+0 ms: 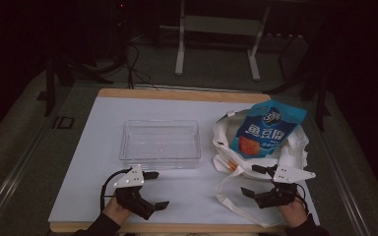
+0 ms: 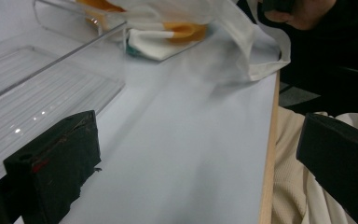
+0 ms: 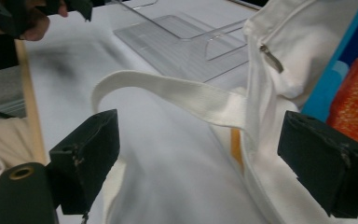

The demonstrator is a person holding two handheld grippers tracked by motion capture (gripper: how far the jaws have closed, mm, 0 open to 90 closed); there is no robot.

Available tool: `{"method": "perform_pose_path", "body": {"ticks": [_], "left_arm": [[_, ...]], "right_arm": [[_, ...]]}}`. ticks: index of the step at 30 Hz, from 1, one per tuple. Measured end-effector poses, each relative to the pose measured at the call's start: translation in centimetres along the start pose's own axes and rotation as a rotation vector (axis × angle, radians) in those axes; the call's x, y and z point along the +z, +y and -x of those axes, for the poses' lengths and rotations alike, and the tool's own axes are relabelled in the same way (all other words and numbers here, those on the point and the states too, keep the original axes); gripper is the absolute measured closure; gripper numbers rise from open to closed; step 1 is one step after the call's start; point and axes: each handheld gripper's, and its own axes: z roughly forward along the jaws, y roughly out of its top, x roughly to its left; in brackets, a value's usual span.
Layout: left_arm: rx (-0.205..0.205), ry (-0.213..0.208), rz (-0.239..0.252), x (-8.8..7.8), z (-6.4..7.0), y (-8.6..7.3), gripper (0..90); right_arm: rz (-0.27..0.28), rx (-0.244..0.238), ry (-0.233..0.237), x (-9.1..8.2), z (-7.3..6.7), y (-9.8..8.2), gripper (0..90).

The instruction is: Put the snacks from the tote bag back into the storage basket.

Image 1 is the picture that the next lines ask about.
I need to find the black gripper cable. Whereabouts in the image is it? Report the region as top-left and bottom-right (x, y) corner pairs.
(99, 168), (132, 211)
(294, 182), (310, 214)

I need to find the white table mat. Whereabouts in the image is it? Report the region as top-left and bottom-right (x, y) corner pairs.
(47, 95), (321, 228)

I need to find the clear plastic box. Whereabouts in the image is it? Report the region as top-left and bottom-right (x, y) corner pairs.
(118, 119), (202, 170)

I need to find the black floor cable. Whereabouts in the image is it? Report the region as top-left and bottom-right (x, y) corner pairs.
(123, 41), (159, 90)

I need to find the person's left hand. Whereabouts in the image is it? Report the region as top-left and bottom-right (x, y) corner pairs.
(101, 196), (133, 227)

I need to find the white tote bag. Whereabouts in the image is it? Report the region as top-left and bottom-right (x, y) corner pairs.
(212, 107), (310, 229)

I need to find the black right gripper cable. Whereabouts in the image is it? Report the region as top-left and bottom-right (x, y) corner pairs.
(294, 182), (310, 214)

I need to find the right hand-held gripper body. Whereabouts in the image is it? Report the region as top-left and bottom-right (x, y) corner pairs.
(253, 164), (317, 210)

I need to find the metal floor rail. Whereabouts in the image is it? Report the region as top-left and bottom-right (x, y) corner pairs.
(0, 122), (54, 230)
(309, 112), (373, 236)

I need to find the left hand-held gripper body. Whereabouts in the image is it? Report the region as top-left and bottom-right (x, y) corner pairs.
(112, 165), (157, 221)

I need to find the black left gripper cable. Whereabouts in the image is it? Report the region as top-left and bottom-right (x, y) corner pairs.
(99, 168), (132, 211)

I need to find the blue snack bag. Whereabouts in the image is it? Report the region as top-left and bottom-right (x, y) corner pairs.
(228, 99), (308, 160)

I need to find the person's right hand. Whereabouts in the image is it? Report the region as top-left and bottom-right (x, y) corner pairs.
(278, 197), (310, 229)

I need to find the white metal stand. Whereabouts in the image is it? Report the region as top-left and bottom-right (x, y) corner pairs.
(174, 0), (272, 83)

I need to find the black floor bracket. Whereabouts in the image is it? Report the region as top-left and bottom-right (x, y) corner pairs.
(51, 115), (76, 130)

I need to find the black stand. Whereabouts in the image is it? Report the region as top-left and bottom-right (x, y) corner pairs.
(35, 55), (115, 118)
(263, 32), (332, 133)

